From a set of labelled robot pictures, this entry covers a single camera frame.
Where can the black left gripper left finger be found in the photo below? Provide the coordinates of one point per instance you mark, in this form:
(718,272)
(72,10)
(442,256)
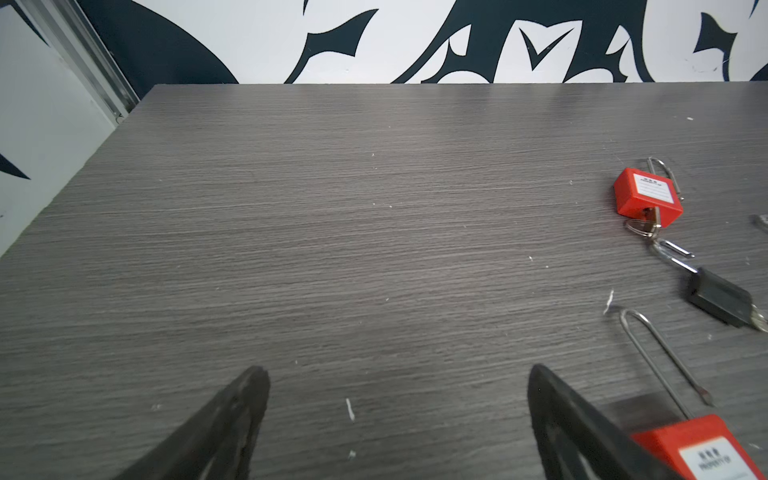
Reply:
(218,441)

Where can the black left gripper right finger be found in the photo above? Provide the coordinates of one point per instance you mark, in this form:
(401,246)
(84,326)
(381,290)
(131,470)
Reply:
(571,434)

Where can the red padlock long shackle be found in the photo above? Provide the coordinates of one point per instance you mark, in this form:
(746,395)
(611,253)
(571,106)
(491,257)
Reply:
(697,447)

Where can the black padlock left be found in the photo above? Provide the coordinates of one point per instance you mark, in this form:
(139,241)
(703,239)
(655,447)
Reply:
(711,293)

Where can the red padlock far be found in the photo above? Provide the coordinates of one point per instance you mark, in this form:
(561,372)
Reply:
(649,199)

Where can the aluminium cage frame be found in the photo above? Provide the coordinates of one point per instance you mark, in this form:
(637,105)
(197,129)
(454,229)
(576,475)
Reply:
(64,26)

